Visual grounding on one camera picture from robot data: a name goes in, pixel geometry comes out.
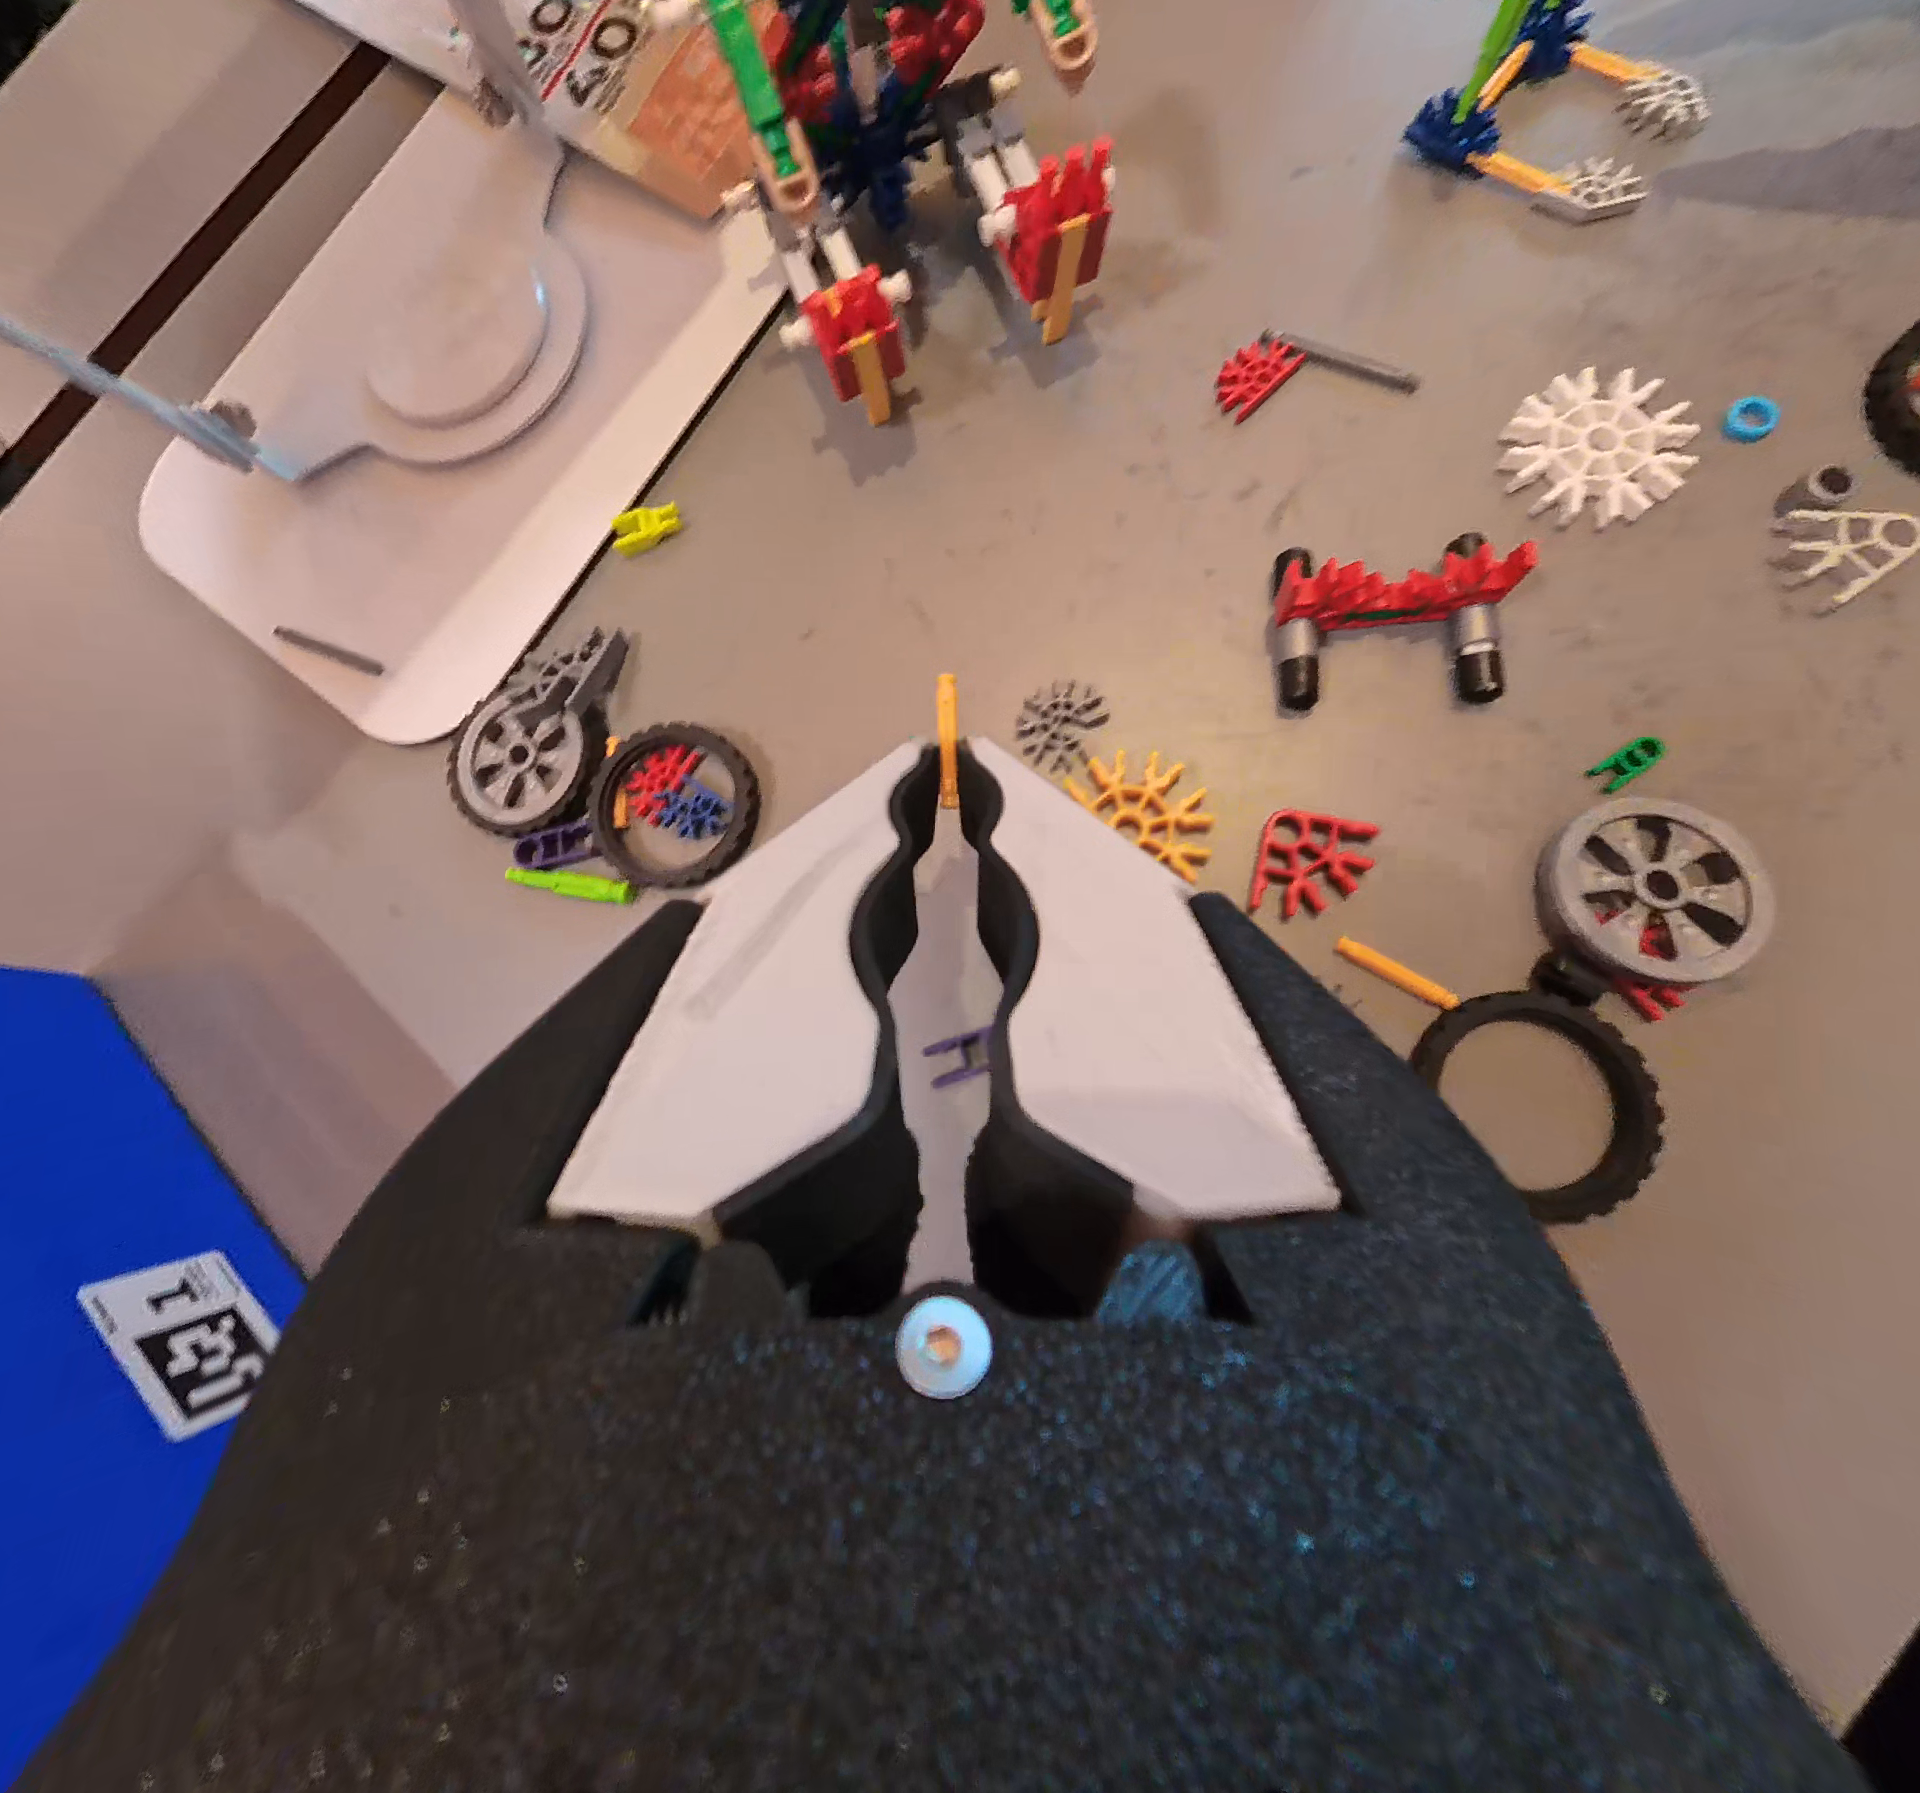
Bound small grey spoked wheel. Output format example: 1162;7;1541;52
446;689;614;837

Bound dark grey fan connector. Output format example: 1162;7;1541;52
503;628;632;738

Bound red connector with grey rod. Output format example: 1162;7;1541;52
1212;327;1419;429

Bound cream fan connector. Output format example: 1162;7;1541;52
1771;507;1920;617

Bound blue bin with square tag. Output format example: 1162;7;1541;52
0;965;318;1749

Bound red toy set bag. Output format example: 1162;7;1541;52
141;0;842;220

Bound silver spoked wheel hub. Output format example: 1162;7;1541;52
1534;795;1776;990

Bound multicoloured toy construction model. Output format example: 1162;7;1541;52
681;0;1121;430

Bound blue and yellow rod frame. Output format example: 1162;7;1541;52
1402;0;1712;226

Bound red connector assembly black caps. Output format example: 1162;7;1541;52
1267;534;1541;713

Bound white snowflake connector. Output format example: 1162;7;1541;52
1495;365;1703;530

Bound white adjustable book stand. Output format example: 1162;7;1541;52
0;0;792;748

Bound yellow fan connector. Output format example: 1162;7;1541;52
1068;750;1217;884

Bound small grey snowflake connector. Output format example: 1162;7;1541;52
1014;680;1111;775

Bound small black rubber tyre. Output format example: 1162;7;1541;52
588;723;762;891

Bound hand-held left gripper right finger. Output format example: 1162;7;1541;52
959;738;1345;1321

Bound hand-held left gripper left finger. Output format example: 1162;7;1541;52
544;738;941;1318

